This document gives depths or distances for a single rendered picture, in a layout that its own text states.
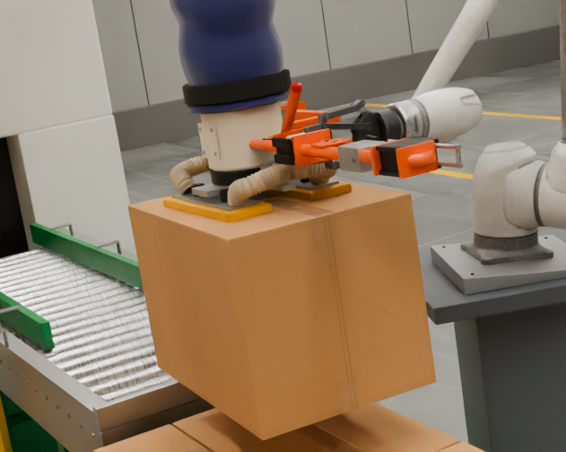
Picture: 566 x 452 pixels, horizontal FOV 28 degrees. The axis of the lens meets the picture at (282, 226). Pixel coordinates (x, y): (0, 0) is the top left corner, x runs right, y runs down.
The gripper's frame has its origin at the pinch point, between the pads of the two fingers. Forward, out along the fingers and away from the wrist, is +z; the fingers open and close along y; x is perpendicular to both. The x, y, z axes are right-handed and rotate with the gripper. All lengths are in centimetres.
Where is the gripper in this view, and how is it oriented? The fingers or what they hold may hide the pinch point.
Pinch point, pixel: (306, 146)
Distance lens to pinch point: 217.7
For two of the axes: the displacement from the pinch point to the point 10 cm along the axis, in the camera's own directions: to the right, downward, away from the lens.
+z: -8.6, 2.3, -4.5
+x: -4.9, -1.2, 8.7
